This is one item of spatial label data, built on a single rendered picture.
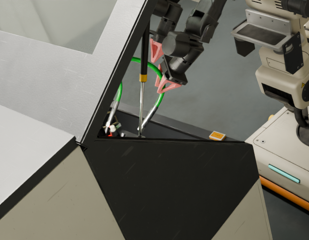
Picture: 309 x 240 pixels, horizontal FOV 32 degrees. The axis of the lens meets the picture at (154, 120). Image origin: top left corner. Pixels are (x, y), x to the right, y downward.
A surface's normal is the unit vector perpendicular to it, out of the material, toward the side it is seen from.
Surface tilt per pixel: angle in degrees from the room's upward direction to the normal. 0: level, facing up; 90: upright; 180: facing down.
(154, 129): 90
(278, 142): 0
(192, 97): 0
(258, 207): 90
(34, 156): 0
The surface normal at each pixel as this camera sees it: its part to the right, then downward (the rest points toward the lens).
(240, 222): 0.75, 0.25
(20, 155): -0.26, -0.74
